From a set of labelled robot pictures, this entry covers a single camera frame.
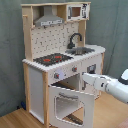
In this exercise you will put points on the black toy faucet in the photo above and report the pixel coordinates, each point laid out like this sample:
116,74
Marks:
72,41

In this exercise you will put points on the toy microwave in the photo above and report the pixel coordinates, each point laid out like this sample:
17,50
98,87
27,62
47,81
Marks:
77,11

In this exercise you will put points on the wooden toy kitchen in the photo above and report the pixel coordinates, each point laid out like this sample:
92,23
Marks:
46,40

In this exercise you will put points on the left oven knob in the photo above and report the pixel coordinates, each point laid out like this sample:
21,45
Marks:
56,75

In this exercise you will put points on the black toy stovetop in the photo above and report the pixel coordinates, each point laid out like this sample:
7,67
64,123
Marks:
52,59

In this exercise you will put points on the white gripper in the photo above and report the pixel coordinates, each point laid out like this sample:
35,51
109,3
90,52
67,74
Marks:
99,82

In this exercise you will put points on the white oven door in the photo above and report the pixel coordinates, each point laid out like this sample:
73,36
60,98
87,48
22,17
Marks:
63,102

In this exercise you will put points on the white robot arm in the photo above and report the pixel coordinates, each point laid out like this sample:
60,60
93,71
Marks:
118,88

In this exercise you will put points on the grey toy sink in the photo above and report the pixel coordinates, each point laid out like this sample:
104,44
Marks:
79,51

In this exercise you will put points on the grey range hood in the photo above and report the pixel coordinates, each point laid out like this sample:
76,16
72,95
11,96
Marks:
47,18

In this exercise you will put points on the white dishwasher door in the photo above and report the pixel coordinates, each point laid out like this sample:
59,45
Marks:
90,68

